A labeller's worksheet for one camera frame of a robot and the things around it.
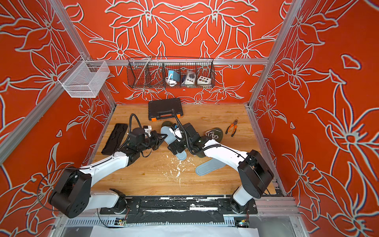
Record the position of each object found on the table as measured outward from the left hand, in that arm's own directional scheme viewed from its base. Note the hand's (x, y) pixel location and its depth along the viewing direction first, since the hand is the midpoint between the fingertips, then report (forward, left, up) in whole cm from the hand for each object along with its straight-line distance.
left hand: (168, 134), depth 82 cm
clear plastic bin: (+28, +56, +16) cm, 65 cm away
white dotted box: (+35, -19, +13) cm, 42 cm away
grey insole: (-2, -2, -1) cm, 3 cm away
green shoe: (+9, -29, -9) cm, 31 cm away
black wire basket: (+42, +17, +13) cm, 47 cm away
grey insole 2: (-11, -24, -16) cm, 31 cm away
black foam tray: (+4, +39, -15) cm, 42 cm away
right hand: (-4, -2, -3) cm, 5 cm away
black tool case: (+30, +12, -12) cm, 34 cm away
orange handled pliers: (+21, -44, -15) cm, 51 cm away
